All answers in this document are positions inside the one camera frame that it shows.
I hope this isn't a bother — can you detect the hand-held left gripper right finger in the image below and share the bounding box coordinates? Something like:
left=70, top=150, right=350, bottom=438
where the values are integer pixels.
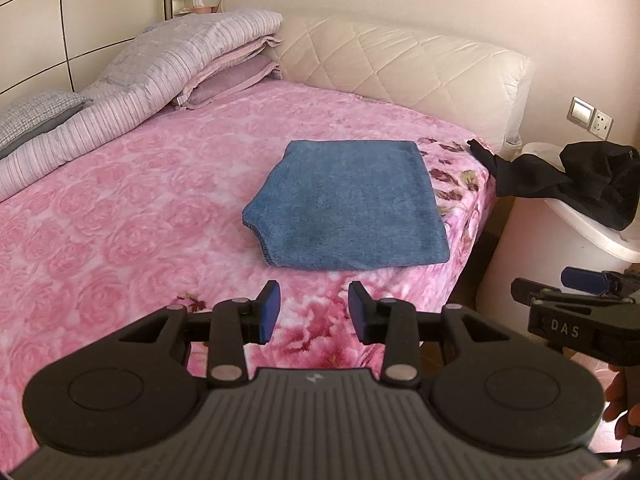
left=348, top=281, right=507, bottom=387

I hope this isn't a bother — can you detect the cream quilted headboard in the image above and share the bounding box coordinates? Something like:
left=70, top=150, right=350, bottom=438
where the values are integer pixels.
left=272, top=15, right=532, bottom=153

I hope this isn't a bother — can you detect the white wall switch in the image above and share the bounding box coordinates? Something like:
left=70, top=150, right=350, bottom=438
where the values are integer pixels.
left=567, top=95, right=596, bottom=126

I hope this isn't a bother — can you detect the black cloth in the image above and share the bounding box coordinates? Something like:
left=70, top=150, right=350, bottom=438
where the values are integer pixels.
left=466, top=138, right=640, bottom=232

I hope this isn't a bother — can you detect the grey patterned pillow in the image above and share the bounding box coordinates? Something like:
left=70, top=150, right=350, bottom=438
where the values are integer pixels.
left=0, top=91, right=94, bottom=162

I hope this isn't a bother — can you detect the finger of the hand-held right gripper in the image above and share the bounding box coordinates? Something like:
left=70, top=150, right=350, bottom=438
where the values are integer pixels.
left=559, top=266, right=640, bottom=297
left=510, top=278, right=568, bottom=310

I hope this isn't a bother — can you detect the white round bedside cabinet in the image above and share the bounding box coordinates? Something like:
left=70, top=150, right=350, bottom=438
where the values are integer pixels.
left=474, top=141, right=640, bottom=373

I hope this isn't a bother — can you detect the purple pillow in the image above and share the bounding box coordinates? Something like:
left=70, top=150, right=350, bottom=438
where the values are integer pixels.
left=172, top=55, right=282, bottom=109

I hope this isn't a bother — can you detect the person's right hand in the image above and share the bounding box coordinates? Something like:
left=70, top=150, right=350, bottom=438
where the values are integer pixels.
left=603, top=364, right=640, bottom=442

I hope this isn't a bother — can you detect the pink rose-print blanket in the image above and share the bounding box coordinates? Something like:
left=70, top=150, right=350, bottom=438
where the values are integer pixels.
left=0, top=79, right=498, bottom=471

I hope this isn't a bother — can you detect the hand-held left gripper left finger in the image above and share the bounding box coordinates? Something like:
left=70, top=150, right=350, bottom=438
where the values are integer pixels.
left=117, top=280, right=282, bottom=389

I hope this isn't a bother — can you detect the lilac striped quilt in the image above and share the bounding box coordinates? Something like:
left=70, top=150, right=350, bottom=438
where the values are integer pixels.
left=0, top=10, right=285, bottom=202

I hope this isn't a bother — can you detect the cream panelled wardrobe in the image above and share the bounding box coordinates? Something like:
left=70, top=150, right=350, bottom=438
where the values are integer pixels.
left=0, top=0, right=170, bottom=107

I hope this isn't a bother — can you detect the white wall socket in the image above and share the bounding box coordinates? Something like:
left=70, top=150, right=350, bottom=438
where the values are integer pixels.
left=590, top=109, right=615, bottom=141

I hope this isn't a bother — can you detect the blue towel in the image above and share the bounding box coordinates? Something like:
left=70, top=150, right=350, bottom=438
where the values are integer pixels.
left=242, top=139, right=449, bottom=269

